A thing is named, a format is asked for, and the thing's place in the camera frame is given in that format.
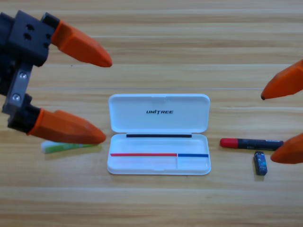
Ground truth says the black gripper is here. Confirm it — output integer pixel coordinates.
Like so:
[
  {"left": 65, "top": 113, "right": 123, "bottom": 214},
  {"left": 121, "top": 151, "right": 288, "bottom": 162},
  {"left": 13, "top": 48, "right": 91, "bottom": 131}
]
[{"left": 0, "top": 9, "right": 113, "bottom": 116}]

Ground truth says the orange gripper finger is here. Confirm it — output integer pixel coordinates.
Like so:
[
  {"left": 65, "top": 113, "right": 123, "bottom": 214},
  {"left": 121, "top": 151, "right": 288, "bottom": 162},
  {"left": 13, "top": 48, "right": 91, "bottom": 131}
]
[
  {"left": 7, "top": 104, "right": 107, "bottom": 145},
  {"left": 269, "top": 132, "right": 303, "bottom": 165},
  {"left": 260, "top": 59, "right": 303, "bottom": 101}
]

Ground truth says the green highlighter pen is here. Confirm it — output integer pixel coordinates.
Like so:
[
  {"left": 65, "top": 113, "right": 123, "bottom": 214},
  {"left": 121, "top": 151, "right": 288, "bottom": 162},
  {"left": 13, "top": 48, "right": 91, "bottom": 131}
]
[{"left": 40, "top": 140, "right": 101, "bottom": 154}]

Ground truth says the small black eraser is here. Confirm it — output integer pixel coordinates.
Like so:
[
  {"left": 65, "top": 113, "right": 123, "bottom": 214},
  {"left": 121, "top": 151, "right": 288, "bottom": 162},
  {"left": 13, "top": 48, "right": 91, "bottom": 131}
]
[{"left": 253, "top": 151, "right": 269, "bottom": 176}]

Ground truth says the red and black marker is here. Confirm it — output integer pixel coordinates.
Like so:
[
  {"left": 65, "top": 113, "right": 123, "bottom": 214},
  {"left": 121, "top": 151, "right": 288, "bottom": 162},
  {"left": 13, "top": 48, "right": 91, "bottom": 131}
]
[{"left": 219, "top": 138, "right": 284, "bottom": 152}]

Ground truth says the white Unitree pencil case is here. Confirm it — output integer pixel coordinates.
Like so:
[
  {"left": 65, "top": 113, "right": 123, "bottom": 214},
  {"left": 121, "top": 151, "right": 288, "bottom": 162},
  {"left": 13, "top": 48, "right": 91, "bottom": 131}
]
[{"left": 107, "top": 93, "right": 212, "bottom": 176}]

